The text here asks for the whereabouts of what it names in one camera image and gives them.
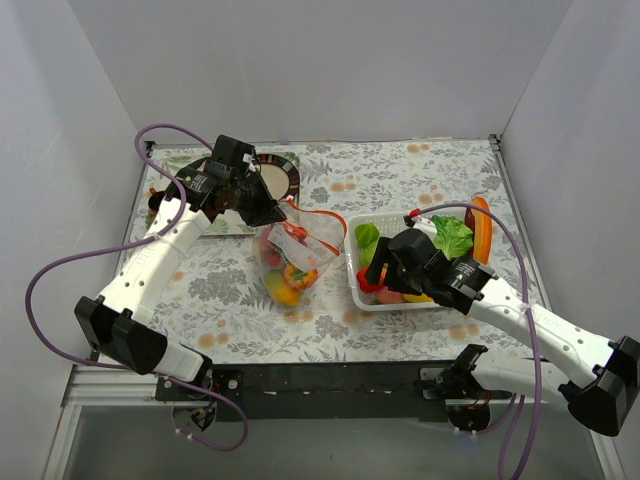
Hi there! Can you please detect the yellow green mango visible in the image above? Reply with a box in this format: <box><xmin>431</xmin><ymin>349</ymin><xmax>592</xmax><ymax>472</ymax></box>
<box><xmin>263</xmin><ymin>270</ymin><xmax>302</xmax><ymax>308</ymax></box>

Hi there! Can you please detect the floral tablecloth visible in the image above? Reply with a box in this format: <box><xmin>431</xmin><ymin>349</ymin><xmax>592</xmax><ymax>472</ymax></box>
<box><xmin>97</xmin><ymin>139</ymin><xmax>559</xmax><ymax>364</ymax></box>

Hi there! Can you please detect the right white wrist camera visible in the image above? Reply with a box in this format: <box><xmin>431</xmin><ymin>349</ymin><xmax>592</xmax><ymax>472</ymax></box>
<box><xmin>404</xmin><ymin>209</ymin><xmax>437</xmax><ymax>240</ymax></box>

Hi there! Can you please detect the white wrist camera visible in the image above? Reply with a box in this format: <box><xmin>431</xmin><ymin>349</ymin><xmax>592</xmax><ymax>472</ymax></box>
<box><xmin>404</xmin><ymin>209</ymin><xmax>437</xmax><ymax>240</ymax></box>
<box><xmin>243</xmin><ymin>152</ymin><xmax>260</xmax><ymax>173</ymax></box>

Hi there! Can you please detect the green lettuce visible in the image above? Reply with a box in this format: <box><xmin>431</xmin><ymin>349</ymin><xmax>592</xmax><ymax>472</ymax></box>
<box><xmin>431</xmin><ymin>215</ymin><xmax>474</xmax><ymax>260</ymax></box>

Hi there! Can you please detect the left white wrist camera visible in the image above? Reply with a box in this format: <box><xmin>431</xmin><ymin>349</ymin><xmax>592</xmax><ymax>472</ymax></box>
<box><xmin>243</xmin><ymin>152</ymin><xmax>260</xmax><ymax>173</ymax></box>

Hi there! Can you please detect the orange papaya slice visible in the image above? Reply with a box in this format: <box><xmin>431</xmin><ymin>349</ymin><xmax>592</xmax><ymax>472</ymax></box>
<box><xmin>464</xmin><ymin>208</ymin><xmax>493</xmax><ymax>264</ymax></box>

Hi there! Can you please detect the red lychee bunch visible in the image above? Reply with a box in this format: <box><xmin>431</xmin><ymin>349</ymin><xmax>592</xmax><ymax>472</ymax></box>
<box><xmin>267</xmin><ymin>224</ymin><xmax>311</xmax><ymax>269</ymax></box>

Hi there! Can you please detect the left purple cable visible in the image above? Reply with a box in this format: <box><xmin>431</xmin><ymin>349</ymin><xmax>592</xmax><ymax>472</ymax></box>
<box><xmin>24</xmin><ymin>123</ymin><xmax>216</xmax><ymax>370</ymax></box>

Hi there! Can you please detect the yellow mango in basket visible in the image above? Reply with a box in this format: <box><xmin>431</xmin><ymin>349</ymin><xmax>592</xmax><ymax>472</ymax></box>
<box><xmin>402</xmin><ymin>294</ymin><xmax>433</xmax><ymax>303</ymax></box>

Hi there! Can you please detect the clear zip bag orange zipper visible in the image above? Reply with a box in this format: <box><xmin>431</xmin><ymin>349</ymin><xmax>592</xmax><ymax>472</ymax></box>
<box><xmin>253</xmin><ymin>196</ymin><xmax>347</xmax><ymax>309</ymax></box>

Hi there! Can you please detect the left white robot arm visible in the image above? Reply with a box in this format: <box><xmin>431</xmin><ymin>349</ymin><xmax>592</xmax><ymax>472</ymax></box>
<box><xmin>74</xmin><ymin>135</ymin><xmax>286</xmax><ymax>400</ymax></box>

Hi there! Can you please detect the green cabbage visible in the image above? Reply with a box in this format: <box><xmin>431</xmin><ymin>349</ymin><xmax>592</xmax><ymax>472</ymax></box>
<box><xmin>359</xmin><ymin>239</ymin><xmax>379</xmax><ymax>268</ymax></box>

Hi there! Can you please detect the orange red pepper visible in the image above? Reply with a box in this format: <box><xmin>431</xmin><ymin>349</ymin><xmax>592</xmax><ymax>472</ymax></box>
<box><xmin>283</xmin><ymin>264</ymin><xmax>319</xmax><ymax>290</ymax></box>

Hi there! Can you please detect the striped rim ceramic plate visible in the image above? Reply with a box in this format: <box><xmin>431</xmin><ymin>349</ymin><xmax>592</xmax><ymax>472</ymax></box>
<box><xmin>257</xmin><ymin>153</ymin><xmax>300</xmax><ymax>200</ymax></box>

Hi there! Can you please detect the green starfruit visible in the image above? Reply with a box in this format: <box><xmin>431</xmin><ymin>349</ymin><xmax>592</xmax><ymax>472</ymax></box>
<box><xmin>354</xmin><ymin>223</ymin><xmax>380</xmax><ymax>250</ymax></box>

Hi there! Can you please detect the small brown clay cup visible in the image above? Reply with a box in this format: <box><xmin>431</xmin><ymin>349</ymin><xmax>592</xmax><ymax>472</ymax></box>
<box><xmin>147</xmin><ymin>188</ymin><xmax>165</xmax><ymax>219</ymax></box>

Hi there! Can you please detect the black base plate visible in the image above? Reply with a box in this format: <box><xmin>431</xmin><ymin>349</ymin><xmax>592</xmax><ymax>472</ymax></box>
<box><xmin>154</xmin><ymin>359</ymin><xmax>496</xmax><ymax>424</ymax></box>

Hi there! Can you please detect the white plastic basket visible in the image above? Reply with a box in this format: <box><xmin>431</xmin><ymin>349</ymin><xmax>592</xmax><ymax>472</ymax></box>
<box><xmin>344</xmin><ymin>211</ymin><xmax>440</xmax><ymax>312</ymax></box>

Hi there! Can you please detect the floral serving tray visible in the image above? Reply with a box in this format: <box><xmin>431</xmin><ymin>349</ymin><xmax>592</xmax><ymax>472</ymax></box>
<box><xmin>142</xmin><ymin>147</ymin><xmax>256</xmax><ymax>237</ymax></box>

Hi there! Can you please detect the pink peach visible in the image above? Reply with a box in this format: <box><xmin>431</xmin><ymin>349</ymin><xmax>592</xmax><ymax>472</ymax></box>
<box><xmin>375</xmin><ymin>287</ymin><xmax>404</xmax><ymax>305</ymax></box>

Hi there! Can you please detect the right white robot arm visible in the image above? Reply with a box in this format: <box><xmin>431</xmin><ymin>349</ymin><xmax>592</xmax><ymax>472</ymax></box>
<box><xmin>365</xmin><ymin>228</ymin><xmax>639</xmax><ymax>437</ymax></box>

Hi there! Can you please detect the aluminium frame rail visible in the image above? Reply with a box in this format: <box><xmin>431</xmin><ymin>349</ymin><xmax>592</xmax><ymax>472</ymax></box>
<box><xmin>63</xmin><ymin>366</ymin><xmax>157</xmax><ymax>406</ymax></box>

